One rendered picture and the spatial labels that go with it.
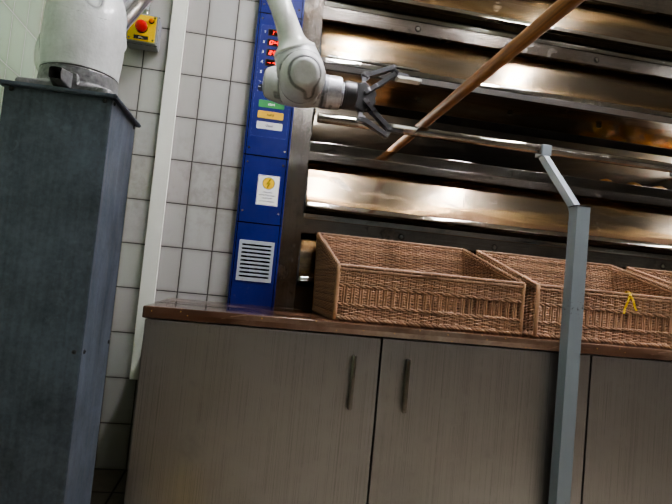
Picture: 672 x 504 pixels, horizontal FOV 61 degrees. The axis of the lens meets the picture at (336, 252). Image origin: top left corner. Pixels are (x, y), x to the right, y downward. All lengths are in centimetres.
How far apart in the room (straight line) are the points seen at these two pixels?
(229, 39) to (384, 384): 131
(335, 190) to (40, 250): 113
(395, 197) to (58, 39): 124
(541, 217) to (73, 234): 168
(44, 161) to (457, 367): 109
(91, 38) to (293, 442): 103
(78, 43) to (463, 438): 130
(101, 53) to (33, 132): 21
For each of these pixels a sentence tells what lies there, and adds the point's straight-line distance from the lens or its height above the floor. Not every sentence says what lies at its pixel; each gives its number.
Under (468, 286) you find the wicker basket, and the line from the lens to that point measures 164.
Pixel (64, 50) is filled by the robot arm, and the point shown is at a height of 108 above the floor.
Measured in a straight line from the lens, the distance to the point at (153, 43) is 210.
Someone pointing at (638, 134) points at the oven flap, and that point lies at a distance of 255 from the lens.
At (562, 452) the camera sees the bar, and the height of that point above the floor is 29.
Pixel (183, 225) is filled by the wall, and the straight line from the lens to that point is 202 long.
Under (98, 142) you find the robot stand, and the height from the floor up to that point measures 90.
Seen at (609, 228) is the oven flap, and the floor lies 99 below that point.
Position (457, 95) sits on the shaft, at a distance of 153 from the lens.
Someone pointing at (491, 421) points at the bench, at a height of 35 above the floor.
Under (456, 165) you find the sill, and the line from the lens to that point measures 219.
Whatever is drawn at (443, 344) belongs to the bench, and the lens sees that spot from 156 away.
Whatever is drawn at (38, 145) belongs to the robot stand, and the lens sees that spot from 124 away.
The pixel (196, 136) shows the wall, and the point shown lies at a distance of 207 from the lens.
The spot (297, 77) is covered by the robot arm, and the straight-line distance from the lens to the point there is 135.
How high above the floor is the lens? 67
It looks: 3 degrees up
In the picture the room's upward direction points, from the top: 5 degrees clockwise
